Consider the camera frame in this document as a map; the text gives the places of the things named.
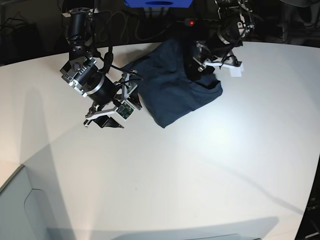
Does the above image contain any white power strip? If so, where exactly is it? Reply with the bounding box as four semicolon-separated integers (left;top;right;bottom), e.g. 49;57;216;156
184;17;221;28

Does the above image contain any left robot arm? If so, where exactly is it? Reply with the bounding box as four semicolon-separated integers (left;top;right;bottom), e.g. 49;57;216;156
183;0;255;81

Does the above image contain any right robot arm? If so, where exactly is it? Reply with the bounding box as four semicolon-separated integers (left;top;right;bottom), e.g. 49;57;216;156
60;7;143;128

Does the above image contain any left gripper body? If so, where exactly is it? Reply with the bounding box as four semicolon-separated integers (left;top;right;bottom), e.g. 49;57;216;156
193;23;244;72

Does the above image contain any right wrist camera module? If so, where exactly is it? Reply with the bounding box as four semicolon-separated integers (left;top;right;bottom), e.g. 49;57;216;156
115;100;136;121

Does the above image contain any blue box on stand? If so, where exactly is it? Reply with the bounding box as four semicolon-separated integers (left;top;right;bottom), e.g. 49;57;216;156
124;0;193;8

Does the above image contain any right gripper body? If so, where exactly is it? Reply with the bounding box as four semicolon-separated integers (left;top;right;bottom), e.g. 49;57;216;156
60;59;143;128

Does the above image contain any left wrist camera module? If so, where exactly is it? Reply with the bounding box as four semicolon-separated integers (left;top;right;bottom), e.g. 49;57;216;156
229;65;244;78

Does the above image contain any grey looped floor cable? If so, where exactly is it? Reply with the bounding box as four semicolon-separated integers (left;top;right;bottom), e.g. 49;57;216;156
96;9;173;43

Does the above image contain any dark blue T-shirt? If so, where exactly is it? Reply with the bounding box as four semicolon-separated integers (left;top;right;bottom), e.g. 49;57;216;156
123;38;223;128

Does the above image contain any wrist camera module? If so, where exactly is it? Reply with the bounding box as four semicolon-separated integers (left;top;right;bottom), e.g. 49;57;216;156
229;65;244;78
115;100;136;121

